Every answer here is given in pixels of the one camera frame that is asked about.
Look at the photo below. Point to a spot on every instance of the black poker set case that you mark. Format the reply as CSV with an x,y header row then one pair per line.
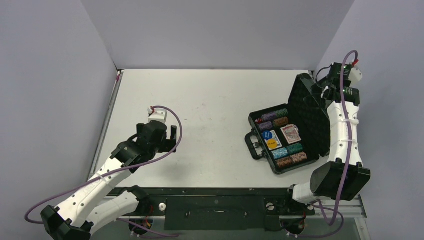
x,y
312,121

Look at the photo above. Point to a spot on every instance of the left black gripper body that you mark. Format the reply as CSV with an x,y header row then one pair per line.
x,y
167,145

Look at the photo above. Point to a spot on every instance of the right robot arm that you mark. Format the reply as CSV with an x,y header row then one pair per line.
x,y
329,109

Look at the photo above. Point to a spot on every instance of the blue small blind button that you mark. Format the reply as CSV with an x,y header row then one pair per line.
x,y
266,135

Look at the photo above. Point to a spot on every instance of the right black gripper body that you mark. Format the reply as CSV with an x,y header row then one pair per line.
x,y
319,88

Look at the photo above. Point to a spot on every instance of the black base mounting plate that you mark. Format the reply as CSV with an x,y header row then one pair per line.
x,y
222,209

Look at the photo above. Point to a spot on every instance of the red brown chip stack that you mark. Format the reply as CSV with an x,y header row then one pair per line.
x,y
284,162

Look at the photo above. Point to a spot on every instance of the dark green chip stack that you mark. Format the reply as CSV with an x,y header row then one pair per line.
x,y
281,113

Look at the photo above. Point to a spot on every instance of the pink chip stack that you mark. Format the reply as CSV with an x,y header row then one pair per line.
x,y
299,157

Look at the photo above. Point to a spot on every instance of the light blue chip stack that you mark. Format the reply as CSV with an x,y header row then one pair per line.
x,y
280,153

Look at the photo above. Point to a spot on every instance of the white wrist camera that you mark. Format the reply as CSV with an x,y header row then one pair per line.
x,y
355,75
157,114

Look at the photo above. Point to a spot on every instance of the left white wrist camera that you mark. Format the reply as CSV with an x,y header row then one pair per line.
x,y
157,114

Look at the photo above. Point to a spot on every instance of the red playing card deck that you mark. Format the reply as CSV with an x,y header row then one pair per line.
x,y
291,133

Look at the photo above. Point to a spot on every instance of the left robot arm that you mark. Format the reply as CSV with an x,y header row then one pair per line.
x,y
82,214

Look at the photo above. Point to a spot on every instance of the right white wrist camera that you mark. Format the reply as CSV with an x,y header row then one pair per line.
x,y
355,75

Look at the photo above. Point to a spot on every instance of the blue playing card deck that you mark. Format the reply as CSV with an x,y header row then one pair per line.
x,y
276,138

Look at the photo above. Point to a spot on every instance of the yellow big blind button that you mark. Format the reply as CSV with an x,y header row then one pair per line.
x,y
272,143

